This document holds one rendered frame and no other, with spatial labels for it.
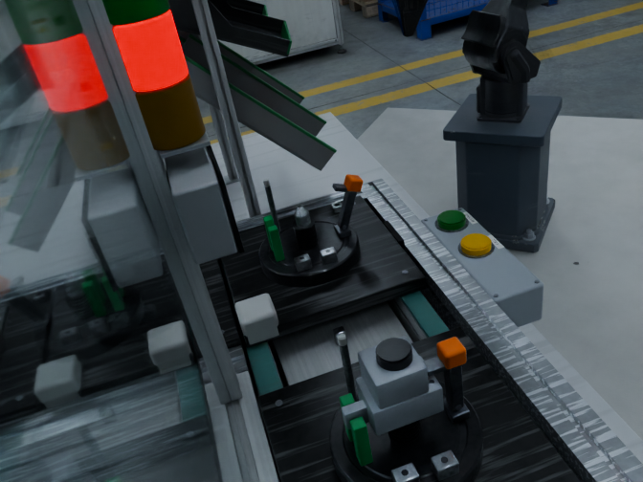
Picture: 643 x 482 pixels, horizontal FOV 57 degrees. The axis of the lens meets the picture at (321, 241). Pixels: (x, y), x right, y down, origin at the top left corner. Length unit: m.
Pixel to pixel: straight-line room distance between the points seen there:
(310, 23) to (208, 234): 4.46
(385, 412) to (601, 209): 0.69
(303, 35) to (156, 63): 4.46
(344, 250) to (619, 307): 0.38
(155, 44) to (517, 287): 0.51
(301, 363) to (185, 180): 0.34
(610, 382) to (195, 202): 0.55
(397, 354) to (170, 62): 0.29
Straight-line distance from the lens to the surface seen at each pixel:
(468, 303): 0.74
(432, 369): 0.53
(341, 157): 1.34
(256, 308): 0.74
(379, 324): 0.79
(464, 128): 0.93
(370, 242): 0.84
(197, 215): 0.49
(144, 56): 0.48
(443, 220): 0.87
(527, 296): 0.78
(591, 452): 0.62
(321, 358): 0.76
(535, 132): 0.91
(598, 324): 0.88
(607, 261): 0.99
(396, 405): 0.52
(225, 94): 0.92
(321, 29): 4.96
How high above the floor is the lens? 1.45
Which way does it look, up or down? 34 degrees down
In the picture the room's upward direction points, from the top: 11 degrees counter-clockwise
